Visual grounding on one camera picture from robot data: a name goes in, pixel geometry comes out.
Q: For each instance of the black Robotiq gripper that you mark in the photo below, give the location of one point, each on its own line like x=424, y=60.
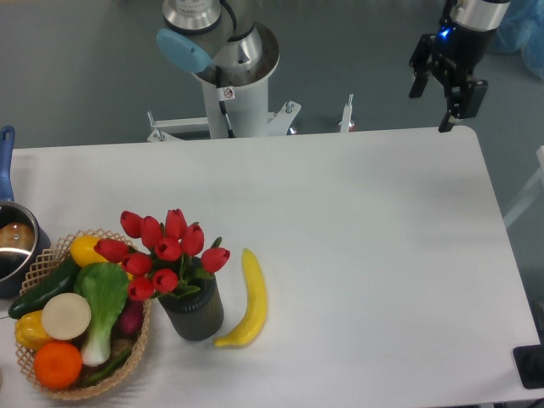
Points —
x=456, y=50

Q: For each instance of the red tulip bouquet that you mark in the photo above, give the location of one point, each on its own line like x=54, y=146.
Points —
x=176, y=261

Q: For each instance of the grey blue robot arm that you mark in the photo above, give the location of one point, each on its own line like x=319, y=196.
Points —
x=211, y=24

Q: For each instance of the dark grey ribbed vase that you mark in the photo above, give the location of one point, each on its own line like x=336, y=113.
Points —
x=195, y=309

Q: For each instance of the blue plastic bag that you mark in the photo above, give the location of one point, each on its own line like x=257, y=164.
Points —
x=521, y=32

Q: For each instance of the black device at table edge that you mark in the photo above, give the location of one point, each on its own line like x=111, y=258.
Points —
x=529, y=358

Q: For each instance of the yellow banana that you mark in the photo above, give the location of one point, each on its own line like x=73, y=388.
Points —
x=252, y=322

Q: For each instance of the green bok choy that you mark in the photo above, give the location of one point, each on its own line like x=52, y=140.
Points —
x=105, y=288

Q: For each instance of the yellow lemon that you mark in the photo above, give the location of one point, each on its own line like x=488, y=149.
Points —
x=93, y=254

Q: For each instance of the purple red radish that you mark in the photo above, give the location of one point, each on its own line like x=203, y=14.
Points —
x=131, y=319

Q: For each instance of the dark green cucumber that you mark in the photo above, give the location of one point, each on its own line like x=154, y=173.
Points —
x=60, y=280

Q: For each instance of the woven wicker basket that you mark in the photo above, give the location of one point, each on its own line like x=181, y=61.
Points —
x=48, y=260

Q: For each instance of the green chili pepper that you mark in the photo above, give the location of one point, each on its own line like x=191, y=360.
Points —
x=108, y=370

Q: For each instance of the orange fruit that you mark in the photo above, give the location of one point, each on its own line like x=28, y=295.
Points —
x=57, y=365

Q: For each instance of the yellow bell pepper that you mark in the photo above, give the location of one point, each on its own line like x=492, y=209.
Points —
x=29, y=331

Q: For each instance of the white frame at right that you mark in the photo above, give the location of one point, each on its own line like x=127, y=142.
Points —
x=527, y=195

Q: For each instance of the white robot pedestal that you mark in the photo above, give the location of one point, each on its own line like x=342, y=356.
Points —
x=235, y=88

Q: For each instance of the blue handled saucepan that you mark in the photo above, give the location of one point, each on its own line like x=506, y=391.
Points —
x=22, y=237

